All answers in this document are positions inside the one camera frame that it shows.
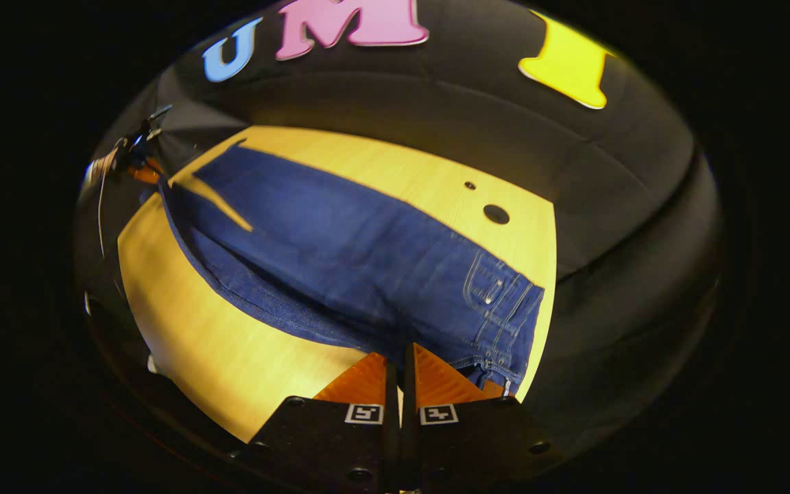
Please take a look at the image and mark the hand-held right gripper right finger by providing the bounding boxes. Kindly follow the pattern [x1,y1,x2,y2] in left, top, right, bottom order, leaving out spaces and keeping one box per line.
[402,343,564,494]

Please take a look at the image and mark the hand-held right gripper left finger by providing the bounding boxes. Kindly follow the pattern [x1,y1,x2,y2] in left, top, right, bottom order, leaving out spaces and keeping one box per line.
[234,351,400,494]

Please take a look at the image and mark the blue denim jeans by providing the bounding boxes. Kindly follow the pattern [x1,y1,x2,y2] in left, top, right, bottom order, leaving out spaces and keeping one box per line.
[158,141,545,399]

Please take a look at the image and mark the black backdrop cloth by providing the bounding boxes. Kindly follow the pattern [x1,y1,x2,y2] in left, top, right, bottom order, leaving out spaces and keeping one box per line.
[73,0,725,481]

